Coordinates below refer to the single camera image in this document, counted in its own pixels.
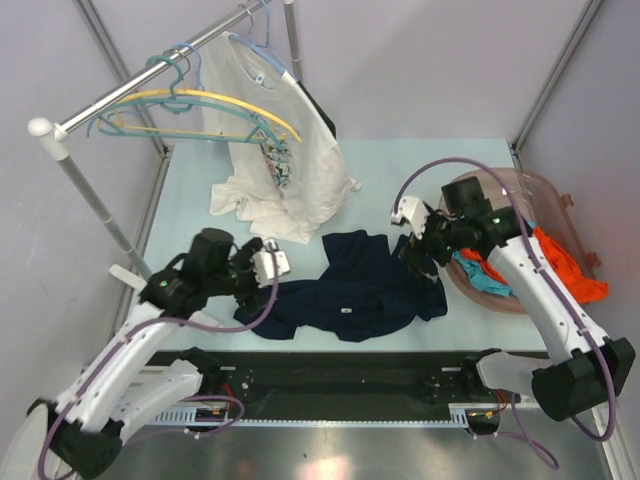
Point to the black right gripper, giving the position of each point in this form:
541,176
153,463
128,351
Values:
415,250

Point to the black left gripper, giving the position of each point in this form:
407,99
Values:
249,300

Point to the navy blue t-shirt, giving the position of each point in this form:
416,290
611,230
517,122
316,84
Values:
366,291

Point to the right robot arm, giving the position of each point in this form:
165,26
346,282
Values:
585,366

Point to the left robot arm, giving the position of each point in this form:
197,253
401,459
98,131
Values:
87,425

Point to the white printed t-shirt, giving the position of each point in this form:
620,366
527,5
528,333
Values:
286,187

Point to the green hanger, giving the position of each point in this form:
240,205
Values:
207,121

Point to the yellow hanger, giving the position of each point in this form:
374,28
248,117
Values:
262,125

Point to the light blue hanger with shirt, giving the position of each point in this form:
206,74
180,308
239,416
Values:
265,49

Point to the turquoise garment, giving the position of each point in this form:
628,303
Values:
481,275

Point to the pink translucent plastic basket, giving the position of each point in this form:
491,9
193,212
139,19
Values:
540,204

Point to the orange garment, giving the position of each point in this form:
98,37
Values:
585,290

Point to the silver clothes rack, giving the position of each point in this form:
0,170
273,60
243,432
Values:
159,75

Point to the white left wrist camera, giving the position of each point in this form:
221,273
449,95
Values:
270,262

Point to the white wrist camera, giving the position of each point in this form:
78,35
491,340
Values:
411,211
270,262

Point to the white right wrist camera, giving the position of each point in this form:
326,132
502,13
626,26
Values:
411,211

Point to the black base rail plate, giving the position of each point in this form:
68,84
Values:
341,389

